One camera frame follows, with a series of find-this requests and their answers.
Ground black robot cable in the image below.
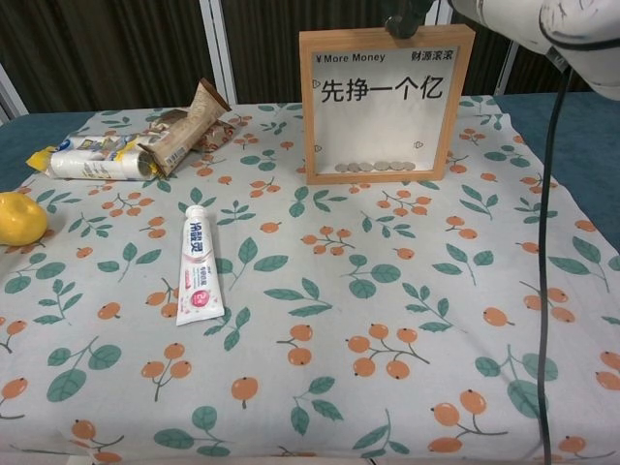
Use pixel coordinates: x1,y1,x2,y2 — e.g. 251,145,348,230
534,46,575,465

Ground yellow lemon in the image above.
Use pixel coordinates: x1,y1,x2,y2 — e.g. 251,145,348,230
0,192,49,245

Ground white slanted partition frame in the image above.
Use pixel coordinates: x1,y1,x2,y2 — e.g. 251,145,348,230
0,61,24,125

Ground brown barcode snack wrapper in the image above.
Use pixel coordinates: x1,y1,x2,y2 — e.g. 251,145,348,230
143,109,196,176

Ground white roll pack yellow ends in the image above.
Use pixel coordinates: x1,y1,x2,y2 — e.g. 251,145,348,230
25,134,162,183

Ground white pink toothpaste tube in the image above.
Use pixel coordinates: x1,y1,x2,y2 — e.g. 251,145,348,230
175,204,227,327

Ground tall brown snack wrapper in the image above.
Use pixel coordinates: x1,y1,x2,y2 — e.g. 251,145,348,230
185,78,231,147

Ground floral print tablecloth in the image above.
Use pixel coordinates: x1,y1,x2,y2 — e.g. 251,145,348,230
0,94,620,465

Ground white partition post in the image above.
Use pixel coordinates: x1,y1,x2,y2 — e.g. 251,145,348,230
494,38,516,96
217,0,240,106
199,0,221,98

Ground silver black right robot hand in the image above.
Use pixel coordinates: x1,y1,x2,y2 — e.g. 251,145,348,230
385,0,505,40

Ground wooden frame money box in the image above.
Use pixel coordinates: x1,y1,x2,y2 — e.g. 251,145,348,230
297,22,477,186

